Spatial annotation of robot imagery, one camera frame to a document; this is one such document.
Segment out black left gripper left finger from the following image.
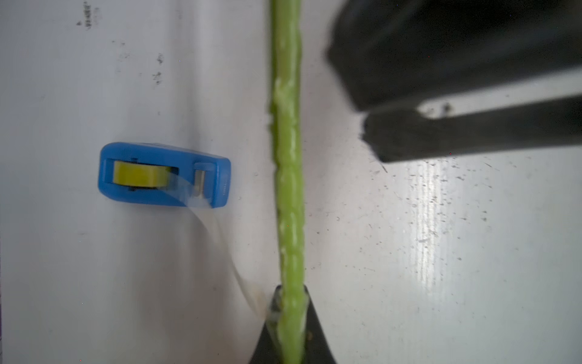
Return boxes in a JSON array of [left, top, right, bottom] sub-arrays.
[[249, 285, 283, 364]]

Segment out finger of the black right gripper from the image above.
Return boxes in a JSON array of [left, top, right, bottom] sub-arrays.
[[327, 1, 581, 112], [362, 96, 581, 163]]

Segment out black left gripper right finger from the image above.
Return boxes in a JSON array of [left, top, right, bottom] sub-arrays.
[[303, 286, 336, 364]]

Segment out pink flower bouquet green stems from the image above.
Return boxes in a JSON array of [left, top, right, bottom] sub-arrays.
[[271, 1, 308, 363]]

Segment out blue tape dispenser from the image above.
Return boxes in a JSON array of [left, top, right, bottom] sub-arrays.
[[98, 142, 231, 209]]

